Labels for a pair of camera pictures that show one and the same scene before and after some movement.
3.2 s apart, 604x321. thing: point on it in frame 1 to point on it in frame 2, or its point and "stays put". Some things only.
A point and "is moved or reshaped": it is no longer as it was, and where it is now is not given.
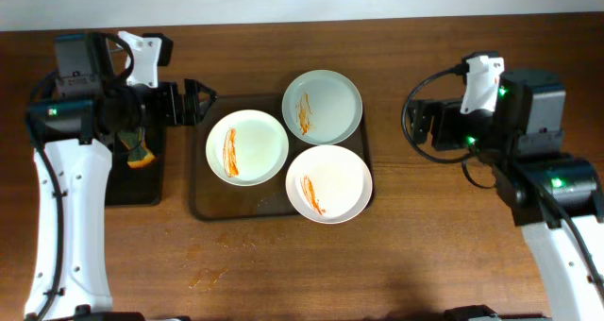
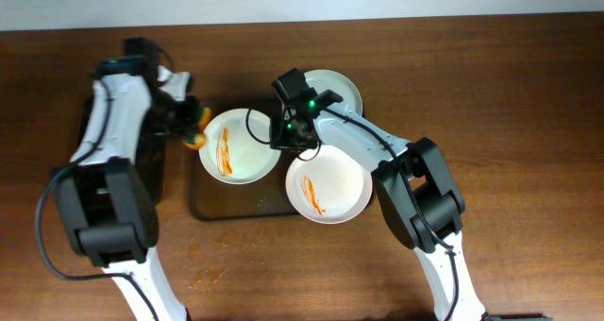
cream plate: (247, 147) is moved or reshaped
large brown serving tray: (213, 198) stays put
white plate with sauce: (328, 184) stays put
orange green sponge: (135, 142) is moved or reshaped
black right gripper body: (438, 124) to (293, 137)
